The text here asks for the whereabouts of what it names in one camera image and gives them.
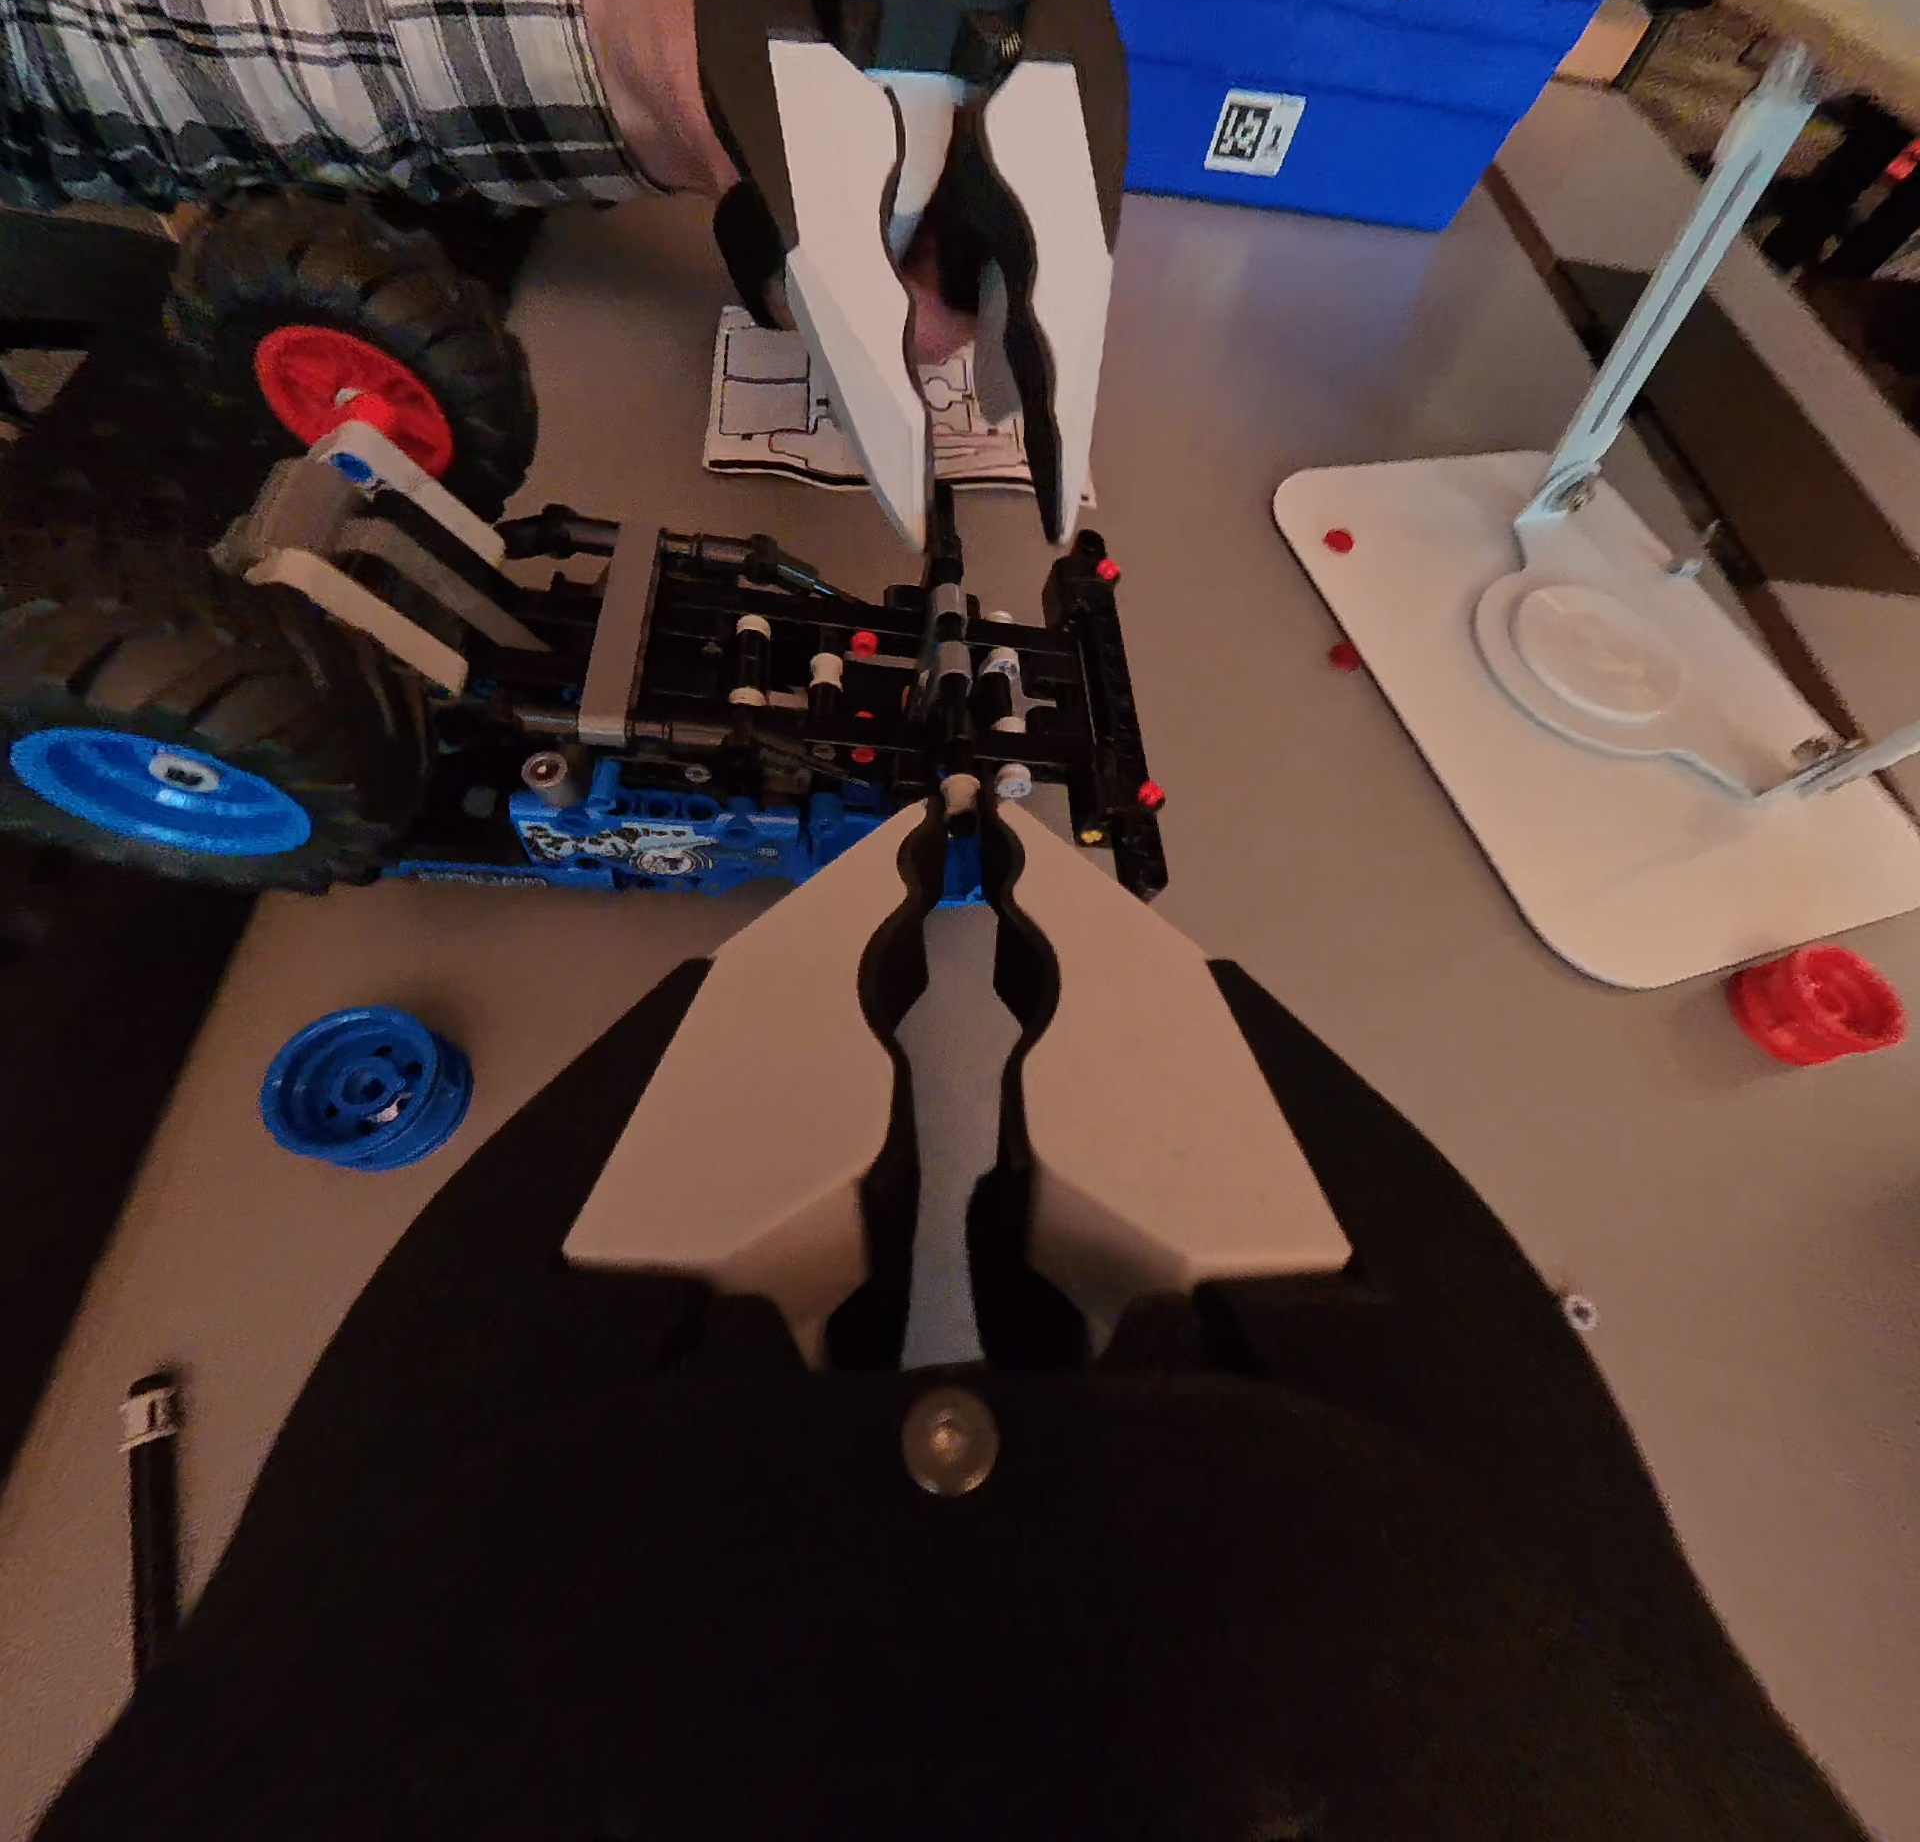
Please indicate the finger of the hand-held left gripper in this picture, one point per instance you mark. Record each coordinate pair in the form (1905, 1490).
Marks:
(831, 222)
(1067, 267)

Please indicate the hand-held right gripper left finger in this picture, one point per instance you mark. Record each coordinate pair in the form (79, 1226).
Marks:
(750, 1123)

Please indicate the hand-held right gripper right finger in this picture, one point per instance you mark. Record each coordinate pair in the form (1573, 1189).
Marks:
(1171, 1123)

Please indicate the Lego monster truck model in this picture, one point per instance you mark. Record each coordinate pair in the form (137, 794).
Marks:
(706, 583)

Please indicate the blue toy wheel rim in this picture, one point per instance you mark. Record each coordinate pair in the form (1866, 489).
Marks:
(367, 1084)

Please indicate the long black toy axle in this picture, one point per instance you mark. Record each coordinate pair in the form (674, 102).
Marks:
(945, 674)

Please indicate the person's left forearm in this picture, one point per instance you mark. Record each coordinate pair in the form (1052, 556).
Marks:
(646, 57)

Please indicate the grey desk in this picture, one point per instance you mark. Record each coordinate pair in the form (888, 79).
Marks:
(1500, 1094)

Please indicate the person's left hand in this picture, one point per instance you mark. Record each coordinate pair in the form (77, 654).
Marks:
(937, 311)

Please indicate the white sticker sheet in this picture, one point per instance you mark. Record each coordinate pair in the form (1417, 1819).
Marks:
(756, 403)

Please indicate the blue storage bin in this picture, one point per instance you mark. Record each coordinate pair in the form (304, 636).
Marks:
(1351, 72)

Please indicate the red toy wheel rim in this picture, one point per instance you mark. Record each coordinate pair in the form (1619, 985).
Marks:
(1816, 1004)

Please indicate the black toy axle grey end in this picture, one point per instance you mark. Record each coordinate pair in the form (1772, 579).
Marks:
(151, 1543)

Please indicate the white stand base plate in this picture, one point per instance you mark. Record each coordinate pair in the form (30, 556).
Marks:
(1395, 644)

